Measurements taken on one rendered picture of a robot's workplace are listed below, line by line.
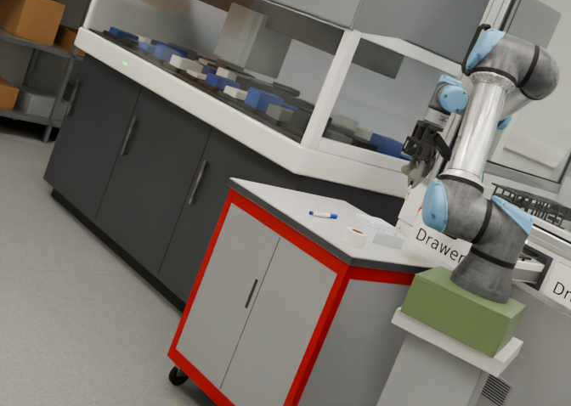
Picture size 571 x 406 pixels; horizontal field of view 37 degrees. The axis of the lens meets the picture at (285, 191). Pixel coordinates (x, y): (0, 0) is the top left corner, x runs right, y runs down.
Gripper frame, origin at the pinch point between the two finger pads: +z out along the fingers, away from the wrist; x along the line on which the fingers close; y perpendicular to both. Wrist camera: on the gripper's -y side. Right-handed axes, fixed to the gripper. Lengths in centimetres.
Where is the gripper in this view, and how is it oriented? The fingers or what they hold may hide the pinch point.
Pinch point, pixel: (413, 184)
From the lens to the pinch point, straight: 277.5
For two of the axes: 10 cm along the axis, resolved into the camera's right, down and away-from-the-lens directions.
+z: -3.6, 9.2, 1.8
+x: 4.6, 3.4, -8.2
